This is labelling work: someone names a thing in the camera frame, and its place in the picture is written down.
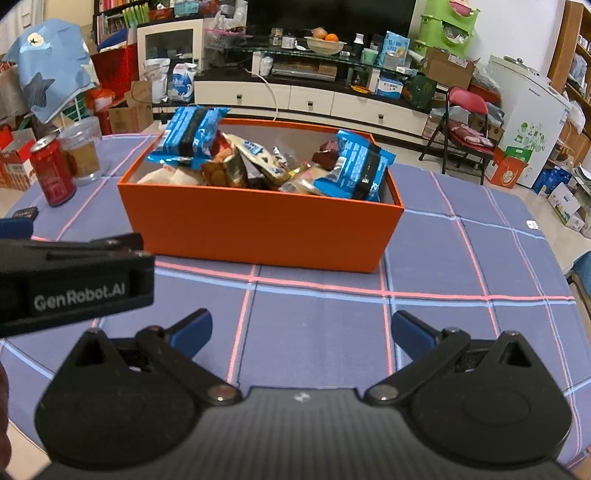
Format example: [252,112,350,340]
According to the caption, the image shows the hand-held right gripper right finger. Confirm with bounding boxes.
[365,309,541,408]

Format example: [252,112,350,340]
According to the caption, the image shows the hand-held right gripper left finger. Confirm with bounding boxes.
[58,308,242,407]

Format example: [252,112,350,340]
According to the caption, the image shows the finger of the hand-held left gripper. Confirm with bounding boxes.
[0,217,145,256]

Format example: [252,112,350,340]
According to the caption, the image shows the orange cardboard box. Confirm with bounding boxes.
[116,117,406,274]

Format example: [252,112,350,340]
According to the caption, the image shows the red drink can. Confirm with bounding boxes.
[29,136,78,208]

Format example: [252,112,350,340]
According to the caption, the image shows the clear plastic jar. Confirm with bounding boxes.
[59,115,110,187]

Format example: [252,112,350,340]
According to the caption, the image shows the blue checked tablecloth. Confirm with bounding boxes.
[0,133,591,480]

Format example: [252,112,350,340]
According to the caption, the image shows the pale bread packet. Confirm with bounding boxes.
[137,165,205,186]

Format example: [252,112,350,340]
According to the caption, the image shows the red white box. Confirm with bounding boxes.
[0,126,38,192]

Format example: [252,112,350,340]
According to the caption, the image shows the open cardboard box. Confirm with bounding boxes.
[107,80,156,136]

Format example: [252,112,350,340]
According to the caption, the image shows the blue striped bag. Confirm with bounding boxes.
[566,250,591,324]

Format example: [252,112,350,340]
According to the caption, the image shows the blue star-print cloth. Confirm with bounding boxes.
[3,17,101,124]

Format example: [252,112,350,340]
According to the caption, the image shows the white blue sack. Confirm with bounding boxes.
[168,61,198,103]

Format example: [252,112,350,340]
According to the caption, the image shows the clear bread packet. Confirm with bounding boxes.
[278,161,339,195]

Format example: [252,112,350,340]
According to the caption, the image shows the silver blue snack packet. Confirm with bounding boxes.
[235,135,297,191]

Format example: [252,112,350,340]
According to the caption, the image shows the orange carton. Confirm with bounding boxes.
[484,146,530,190]

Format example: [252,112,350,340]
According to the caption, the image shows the white green carton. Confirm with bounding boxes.
[546,181,585,232]

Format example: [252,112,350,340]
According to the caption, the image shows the dark red snack packet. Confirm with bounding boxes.
[311,140,341,170]

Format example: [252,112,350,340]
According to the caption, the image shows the blue white carton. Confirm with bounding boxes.
[530,165,574,198]

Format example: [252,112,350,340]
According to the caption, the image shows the red folding chair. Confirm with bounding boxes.
[418,86,498,186]

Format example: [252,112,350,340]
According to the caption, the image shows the white glass-door cabinet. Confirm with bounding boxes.
[137,17,204,105]

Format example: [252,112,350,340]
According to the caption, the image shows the black bookshelf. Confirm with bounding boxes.
[92,0,154,48]

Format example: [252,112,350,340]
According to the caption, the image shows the white chest freezer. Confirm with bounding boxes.
[486,54,574,188]

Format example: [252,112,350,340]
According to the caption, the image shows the blue tissue box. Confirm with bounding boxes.
[374,75,406,101]

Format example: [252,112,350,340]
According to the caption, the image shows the white television stand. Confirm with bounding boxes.
[193,68,445,149]

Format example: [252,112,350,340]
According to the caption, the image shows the brown cardboard box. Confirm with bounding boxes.
[421,45,477,92]

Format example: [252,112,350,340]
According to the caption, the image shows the blue white bag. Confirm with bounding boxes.
[378,30,411,71]

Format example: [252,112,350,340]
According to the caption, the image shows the fruit bowl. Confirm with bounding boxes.
[304,27,348,56]

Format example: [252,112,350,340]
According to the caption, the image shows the green stacked bins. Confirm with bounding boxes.
[413,0,481,57]

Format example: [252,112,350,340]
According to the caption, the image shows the wooden shelf unit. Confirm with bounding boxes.
[547,0,591,140]

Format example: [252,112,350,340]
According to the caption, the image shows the black television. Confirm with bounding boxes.
[245,0,415,27]

